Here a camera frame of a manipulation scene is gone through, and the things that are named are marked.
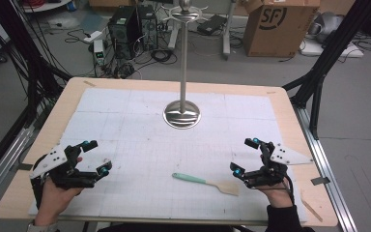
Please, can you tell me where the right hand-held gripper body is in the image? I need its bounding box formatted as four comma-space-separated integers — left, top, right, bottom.
243, 142, 315, 189

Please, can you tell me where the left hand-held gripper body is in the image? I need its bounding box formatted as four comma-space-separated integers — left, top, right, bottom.
28, 144, 99, 190

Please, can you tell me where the wooden spatula with green handle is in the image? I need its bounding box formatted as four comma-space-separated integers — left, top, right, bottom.
171, 172, 241, 197

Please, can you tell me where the metal utensil stand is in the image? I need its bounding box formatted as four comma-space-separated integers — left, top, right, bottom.
161, 0, 209, 131

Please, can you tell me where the person's right hand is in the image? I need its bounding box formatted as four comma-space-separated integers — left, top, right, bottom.
256, 179, 295, 209

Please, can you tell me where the person's left hand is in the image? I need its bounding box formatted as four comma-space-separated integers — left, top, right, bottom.
33, 177, 85, 226

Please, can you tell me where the black tape piece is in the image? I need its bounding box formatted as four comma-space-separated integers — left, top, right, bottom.
15, 162, 34, 172

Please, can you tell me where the white grid mat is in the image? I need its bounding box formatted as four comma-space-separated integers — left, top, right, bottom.
28, 87, 309, 224

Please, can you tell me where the grey tape piece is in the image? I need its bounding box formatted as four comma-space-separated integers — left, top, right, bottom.
310, 176, 331, 187

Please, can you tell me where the thin wooden stick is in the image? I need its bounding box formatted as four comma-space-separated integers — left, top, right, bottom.
300, 189, 324, 223

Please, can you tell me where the silver wristwatch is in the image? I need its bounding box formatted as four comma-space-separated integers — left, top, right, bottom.
26, 220, 60, 232

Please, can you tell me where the person's dark clothing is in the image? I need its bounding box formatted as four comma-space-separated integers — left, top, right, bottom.
96, 223, 269, 232

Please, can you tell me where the white device with green display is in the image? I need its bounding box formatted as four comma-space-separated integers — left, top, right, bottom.
93, 39, 106, 66

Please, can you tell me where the white power strip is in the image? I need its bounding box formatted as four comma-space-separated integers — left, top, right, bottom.
83, 30, 103, 44

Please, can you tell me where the white stand leg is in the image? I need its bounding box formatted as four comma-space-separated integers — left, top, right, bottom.
222, 0, 237, 61

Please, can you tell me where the brown cardboard box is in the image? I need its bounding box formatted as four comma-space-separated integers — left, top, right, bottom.
243, 0, 322, 59

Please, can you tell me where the large black computer tower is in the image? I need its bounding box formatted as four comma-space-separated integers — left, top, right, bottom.
107, 5, 142, 60

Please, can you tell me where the white flat board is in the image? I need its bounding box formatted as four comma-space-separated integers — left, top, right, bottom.
299, 38, 365, 59

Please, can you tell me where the black laptop bag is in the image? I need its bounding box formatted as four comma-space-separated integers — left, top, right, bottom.
196, 14, 228, 36

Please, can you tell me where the slim black computer tower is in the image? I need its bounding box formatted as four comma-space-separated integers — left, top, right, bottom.
137, 4, 159, 51

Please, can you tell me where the grey helmet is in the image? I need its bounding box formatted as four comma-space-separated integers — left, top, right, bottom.
308, 12, 346, 45

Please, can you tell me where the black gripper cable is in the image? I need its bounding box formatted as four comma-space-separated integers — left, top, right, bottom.
282, 173, 296, 205

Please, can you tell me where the aluminium rail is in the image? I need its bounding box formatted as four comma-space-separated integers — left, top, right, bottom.
293, 105, 359, 232
0, 124, 37, 212

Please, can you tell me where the black metal frame strut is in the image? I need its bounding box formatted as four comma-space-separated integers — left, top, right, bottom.
0, 0, 73, 129
282, 0, 371, 140

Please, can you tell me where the bundle of black cables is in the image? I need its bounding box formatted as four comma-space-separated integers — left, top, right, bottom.
11, 0, 73, 85

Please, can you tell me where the coiled black cable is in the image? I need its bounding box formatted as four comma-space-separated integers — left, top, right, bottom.
150, 47, 179, 66

